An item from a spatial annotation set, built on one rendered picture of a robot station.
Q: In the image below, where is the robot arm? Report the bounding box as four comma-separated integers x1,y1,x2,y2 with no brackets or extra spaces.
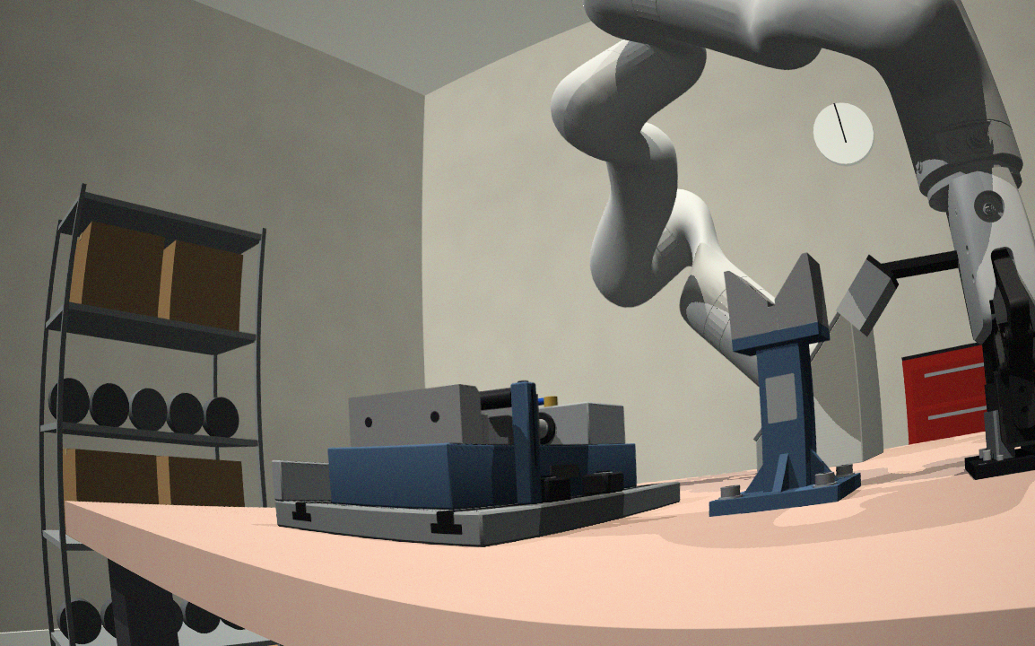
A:
551,0,1023,387

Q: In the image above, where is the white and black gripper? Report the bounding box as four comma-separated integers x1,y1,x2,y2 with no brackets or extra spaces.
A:
927,165,1035,444

